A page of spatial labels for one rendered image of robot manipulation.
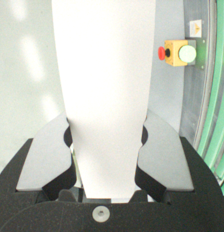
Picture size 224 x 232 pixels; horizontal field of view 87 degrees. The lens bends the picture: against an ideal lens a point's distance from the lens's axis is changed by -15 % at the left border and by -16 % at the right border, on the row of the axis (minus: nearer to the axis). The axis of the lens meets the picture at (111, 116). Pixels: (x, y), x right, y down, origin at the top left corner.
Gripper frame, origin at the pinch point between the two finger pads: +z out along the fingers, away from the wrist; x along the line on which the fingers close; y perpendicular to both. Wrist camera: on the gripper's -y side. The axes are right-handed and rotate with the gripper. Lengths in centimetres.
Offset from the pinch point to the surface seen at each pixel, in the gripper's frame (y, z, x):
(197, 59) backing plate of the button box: -2.3, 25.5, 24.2
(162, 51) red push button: -3.3, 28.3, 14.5
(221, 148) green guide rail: 24.1, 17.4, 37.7
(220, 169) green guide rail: 31, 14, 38
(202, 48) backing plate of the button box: -5.4, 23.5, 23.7
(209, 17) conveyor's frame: -13.0, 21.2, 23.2
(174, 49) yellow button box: -4.1, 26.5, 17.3
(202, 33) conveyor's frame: -9.1, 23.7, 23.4
